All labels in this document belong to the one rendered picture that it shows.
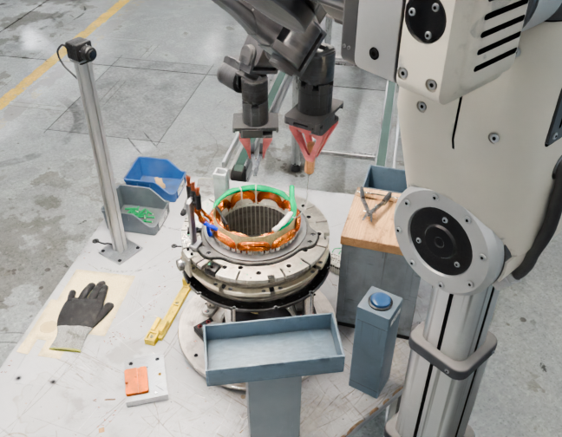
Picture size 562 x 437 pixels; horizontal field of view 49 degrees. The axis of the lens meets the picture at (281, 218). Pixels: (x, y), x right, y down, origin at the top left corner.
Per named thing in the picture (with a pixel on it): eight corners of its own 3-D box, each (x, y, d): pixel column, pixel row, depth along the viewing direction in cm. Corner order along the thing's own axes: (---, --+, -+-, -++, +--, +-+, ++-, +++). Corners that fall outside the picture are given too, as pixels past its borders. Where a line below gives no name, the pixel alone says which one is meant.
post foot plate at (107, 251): (143, 248, 178) (143, 246, 177) (119, 265, 172) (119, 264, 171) (121, 237, 182) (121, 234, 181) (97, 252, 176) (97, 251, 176)
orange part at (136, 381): (124, 372, 141) (124, 369, 141) (147, 368, 142) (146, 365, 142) (126, 397, 136) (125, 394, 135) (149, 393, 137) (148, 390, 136)
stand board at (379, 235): (356, 194, 154) (357, 185, 153) (434, 207, 150) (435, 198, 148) (339, 244, 139) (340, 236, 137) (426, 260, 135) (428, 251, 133)
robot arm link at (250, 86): (251, 81, 128) (273, 74, 131) (231, 70, 132) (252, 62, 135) (252, 111, 133) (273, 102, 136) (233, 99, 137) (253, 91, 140)
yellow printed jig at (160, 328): (183, 283, 166) (182, 274, 164) (195, 286, 165) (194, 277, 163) (144, 344, 150) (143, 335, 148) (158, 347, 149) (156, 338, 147)
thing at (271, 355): (215, 461, 126) (205, 370, 108) (212, 415, 134) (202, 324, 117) (336, 446, 128) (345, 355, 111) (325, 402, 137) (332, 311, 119)
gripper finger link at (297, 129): (286, 161, 110) (288, 114, 104) (304, 143, 115) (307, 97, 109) (321, 172, 107) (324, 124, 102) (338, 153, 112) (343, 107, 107)
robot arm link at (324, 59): (318, 52, 95) (343, 43, 98) (287, 39, 99) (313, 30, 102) (316, 94, 99) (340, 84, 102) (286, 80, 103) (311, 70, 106)
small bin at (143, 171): (188, 179, 205) (186, 160, 201) (175, 204, 195) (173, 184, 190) (140, 174, 207) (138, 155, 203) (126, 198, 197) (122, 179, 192)
